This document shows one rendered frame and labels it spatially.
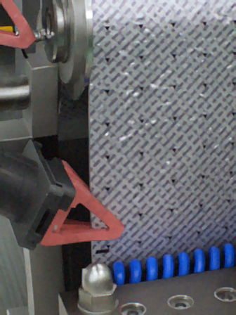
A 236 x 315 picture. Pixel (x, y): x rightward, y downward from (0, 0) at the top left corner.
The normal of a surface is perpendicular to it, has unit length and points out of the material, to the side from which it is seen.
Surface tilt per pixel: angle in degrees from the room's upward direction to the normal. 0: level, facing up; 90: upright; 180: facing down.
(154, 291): 0
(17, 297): 0
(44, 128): 90
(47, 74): 90
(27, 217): 60
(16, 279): 0
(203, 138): 90
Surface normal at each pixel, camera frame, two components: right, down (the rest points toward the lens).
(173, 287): 0.00, -0.91
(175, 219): 0.26, 0.39
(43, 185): -0.84, -0.37
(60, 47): 0.24, 0.69
